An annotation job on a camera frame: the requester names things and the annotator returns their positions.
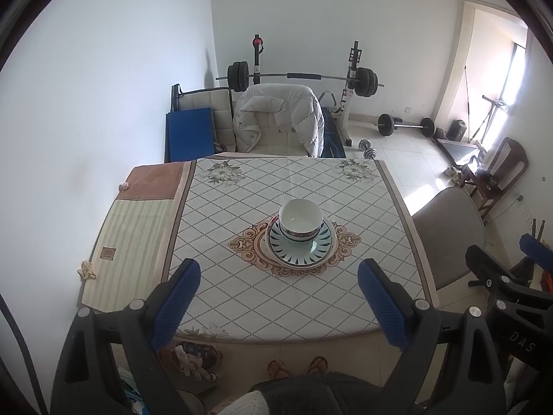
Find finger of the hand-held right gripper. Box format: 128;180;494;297
519;233;553;269
466;245;532;301

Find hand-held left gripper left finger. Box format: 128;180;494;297
52;258;201;415

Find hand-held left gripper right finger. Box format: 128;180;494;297
358;258;508;415

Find plate with dark striped rim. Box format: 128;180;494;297
269;215;336;266

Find white plate with pink flower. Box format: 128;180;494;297
263;217;339;271

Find white bowl with floral print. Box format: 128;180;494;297
279;199;323;234

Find short barbell with black plates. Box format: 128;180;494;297
377;113;435;138

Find barbell with black weight plates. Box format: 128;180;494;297
216;61;384;98

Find grey upholstered chair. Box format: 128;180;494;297
412;187;487;303

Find beige dining table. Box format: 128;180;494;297
78;156;438;347

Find white gloves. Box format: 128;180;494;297
177;348;212;381

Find striped beige and brown mat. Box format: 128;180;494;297
78;161;197;312

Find floral diamond-pattern tablecloth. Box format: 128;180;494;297
166;158;433;340

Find dark wooden chair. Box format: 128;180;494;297
460;137;528;221

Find person's dark grey clothing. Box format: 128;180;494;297
259;372;415;415

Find black treadmill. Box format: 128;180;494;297
434;138;485;166

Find metal exercise stand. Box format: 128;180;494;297
481;95;515;143

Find blue folded mat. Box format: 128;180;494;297
164;108;214;163

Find dark resistance band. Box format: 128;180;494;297
463;65;474;117

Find dark blue weight bench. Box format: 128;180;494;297
322;110;346;158

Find window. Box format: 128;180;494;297
503;41;530;109

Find cream padded chair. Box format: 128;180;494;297
253;112;305;156
171;84;236;154

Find white down jacket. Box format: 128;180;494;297
233;84;325;156

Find white barbell rack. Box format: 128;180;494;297
253;34;362;145

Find black cable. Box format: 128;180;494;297
0;294;48;415

